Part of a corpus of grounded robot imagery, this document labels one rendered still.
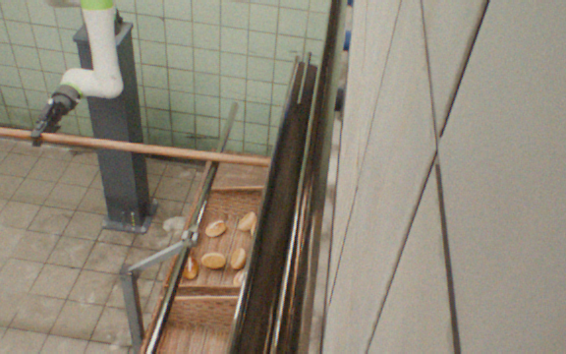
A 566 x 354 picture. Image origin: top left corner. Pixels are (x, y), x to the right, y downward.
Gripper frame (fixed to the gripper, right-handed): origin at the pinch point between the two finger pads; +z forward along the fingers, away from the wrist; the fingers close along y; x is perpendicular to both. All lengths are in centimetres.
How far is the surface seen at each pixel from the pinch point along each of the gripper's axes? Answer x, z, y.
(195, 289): -61, 24, 43
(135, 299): -43, 37, 36
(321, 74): -95, 24, -56
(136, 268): -44, 36, 20
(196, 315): -62, 29, 52
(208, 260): -61, 1, 54
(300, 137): -92, 9, -23
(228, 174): -57, -58, 60
